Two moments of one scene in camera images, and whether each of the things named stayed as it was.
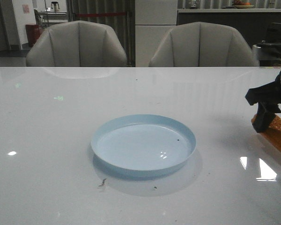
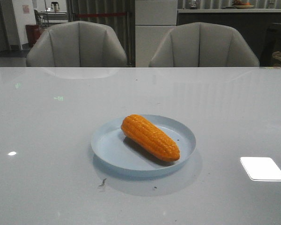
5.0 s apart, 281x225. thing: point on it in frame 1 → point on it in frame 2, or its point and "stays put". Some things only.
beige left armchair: x=77 y=43 stays put
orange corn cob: x=278 y=134 → x=150 y=137
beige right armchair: x=203 y=44 stays put
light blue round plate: x=143 y=145 stays put
